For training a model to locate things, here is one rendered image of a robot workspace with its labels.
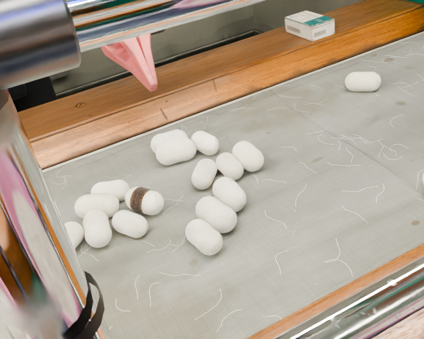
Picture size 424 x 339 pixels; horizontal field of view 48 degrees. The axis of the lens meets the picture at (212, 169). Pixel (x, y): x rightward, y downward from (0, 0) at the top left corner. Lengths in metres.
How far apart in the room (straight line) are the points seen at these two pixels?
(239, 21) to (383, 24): 2.13
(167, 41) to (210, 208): 2.28
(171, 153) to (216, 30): 2.30
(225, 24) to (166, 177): 2.33
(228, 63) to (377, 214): 0.30
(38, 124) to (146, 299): 0.28
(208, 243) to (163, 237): 0.05
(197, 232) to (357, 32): 0.40
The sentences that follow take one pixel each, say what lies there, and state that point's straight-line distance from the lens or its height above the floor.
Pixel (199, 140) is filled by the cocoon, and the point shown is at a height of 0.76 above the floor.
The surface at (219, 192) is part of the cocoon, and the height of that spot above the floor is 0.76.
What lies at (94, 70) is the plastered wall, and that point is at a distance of 2.53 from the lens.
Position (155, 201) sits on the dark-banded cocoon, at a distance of 0.39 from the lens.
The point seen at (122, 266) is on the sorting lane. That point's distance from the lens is 0.36.
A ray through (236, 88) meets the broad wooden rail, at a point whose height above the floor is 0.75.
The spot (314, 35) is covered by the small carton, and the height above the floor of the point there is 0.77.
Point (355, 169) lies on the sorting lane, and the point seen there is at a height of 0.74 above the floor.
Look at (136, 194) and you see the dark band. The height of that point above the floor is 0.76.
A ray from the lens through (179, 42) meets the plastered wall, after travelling 2.64.
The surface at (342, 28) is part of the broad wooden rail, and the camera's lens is 0.67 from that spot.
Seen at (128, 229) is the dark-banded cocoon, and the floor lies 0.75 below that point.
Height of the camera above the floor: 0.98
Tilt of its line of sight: 33 degrees down
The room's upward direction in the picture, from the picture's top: 11 degrees counter-clockwise
